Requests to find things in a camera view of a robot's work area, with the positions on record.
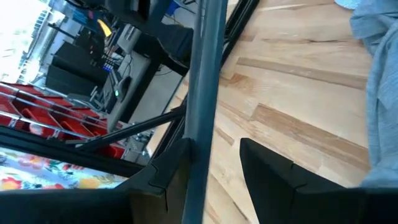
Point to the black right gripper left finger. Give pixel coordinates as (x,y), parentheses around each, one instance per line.
(149,199)

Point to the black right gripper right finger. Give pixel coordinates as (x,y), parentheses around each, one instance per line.
(280,193)

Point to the grey clothes hanger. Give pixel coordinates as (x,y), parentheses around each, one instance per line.
(205,93)

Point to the grey t-shirt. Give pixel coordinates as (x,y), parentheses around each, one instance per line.
(382,93)

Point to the light blue patterned shirt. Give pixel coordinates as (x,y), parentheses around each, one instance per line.
(346,3)

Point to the floral patterned cloth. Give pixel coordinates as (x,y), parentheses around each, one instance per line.
(46,174)

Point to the black computer mouse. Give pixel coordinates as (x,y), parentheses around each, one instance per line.
(122,88)

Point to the red storage bin shelf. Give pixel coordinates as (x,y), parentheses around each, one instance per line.
(46,112)

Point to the black equipment case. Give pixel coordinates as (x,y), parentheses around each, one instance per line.
(77,68)

